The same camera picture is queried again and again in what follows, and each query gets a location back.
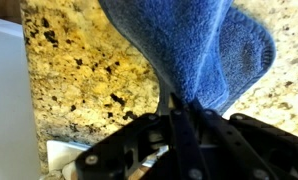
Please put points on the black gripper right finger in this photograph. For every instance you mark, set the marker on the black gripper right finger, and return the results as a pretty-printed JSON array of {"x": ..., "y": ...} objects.
[{"x": 242, "y": 146}]

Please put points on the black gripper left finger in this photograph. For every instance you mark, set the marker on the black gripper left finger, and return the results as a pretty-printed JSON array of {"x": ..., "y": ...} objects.
[{"x": 135, "y": 146}]

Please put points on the blue terry towel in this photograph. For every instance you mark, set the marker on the blue terry towel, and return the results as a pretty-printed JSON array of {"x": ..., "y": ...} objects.
[
  {"x": 249, "y": 56},
  {"x": 175, "y": 43}
]

